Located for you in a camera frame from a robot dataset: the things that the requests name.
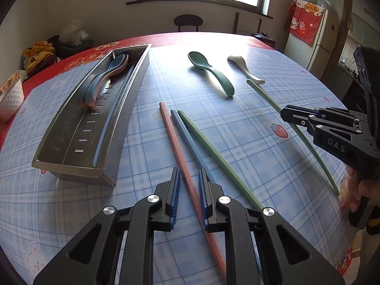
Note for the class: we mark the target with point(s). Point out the white refrigerator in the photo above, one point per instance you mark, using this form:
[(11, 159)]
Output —
[(314, 58)]

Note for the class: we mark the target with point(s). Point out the pink chopstick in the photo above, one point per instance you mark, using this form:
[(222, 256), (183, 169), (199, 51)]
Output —
[(195, 200)]

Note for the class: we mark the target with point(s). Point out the black round stool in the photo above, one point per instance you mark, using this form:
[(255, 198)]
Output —
[(188, 20)]

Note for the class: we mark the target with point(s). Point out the person's right hand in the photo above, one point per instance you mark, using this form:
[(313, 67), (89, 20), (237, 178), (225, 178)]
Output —
[(353, 189)]

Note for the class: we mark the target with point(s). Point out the blue plaid table mat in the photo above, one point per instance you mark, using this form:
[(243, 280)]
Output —
[(41, 213)]

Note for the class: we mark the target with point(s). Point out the tissue box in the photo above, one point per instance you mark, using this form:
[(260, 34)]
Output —
[(18, 74)]

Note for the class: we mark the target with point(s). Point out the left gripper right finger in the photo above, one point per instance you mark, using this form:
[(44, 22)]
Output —
[(261, 247)]

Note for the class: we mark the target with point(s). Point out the grey white spoon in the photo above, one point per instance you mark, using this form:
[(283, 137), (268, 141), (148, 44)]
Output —
[(241, 63)]

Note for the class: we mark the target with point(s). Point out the stainless steel utensil tray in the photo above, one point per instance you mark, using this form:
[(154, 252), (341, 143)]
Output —
[(84, 141)]

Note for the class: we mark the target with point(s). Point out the white plastic bag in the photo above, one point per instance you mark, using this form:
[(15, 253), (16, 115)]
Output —
[(73, 33)]

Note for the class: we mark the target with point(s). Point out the green spoon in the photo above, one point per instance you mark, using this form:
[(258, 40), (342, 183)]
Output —
[(199, 61)]

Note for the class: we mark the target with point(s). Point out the light green chopstick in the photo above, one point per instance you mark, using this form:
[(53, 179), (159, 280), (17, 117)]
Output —
[(297, 127)]

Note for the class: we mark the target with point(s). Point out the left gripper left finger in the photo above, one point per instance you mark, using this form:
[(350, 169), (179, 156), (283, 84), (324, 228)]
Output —
[(117, 244)]

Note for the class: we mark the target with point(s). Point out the dark green chopstick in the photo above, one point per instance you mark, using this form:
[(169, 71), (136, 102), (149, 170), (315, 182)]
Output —
[(220, 160)]

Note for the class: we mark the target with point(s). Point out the blue spoon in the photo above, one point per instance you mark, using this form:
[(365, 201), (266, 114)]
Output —
[(102, 77)]

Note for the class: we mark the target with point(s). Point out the blue chopstick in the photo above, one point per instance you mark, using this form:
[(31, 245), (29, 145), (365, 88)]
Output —
[(191, 144)]

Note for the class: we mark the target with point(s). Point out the yellow clothes pile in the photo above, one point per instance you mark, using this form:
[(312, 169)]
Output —
[(38, 57)]

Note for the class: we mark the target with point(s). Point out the white textured bowl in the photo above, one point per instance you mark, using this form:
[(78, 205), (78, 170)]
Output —
[(11, 100)]

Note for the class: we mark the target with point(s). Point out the red cloth on refrigerator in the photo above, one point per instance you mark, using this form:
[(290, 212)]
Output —
[(303, 20)]

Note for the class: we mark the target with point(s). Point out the black appliance on stand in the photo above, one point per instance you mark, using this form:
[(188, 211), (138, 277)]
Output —
[(264, 37)]

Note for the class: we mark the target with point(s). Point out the pink spoon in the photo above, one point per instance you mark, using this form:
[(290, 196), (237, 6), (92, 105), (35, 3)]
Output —
[(118, 68)]

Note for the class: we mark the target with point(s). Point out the dark wooden chair frame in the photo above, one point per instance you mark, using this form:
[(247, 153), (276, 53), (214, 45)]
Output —
[(245, 25)]

